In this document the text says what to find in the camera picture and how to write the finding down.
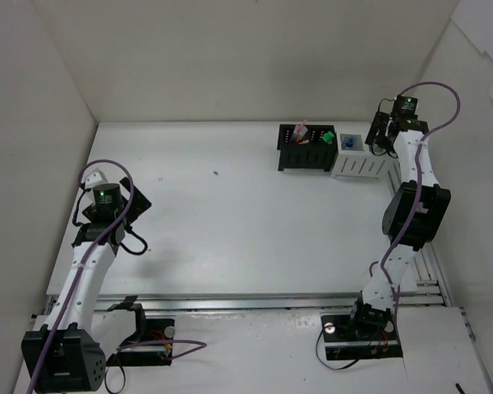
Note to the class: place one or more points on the green cap highlighter marker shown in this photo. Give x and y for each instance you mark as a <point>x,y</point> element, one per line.
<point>329,138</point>

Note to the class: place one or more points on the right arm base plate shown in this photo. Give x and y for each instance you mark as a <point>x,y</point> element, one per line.
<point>373,338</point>

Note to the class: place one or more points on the aluminium rail front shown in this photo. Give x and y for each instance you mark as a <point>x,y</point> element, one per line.
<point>430,296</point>

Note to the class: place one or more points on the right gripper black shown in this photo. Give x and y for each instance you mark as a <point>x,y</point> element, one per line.
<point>378,129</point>

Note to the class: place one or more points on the black slotted pen holder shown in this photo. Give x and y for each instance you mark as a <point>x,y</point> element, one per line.
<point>314,155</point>

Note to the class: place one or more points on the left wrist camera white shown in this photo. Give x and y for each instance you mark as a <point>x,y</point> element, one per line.
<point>94,178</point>

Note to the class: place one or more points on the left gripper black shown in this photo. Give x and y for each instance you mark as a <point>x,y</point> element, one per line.
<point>139,202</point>

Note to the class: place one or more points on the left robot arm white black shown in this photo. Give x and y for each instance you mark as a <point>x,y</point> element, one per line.
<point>69,352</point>

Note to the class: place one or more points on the white slotted pen holder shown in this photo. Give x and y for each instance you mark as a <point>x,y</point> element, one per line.
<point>359,162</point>

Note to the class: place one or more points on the pink translucent pen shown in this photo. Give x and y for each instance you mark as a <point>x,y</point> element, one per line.
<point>299,131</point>

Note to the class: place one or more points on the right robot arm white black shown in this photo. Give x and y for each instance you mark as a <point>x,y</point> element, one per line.
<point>411,220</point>

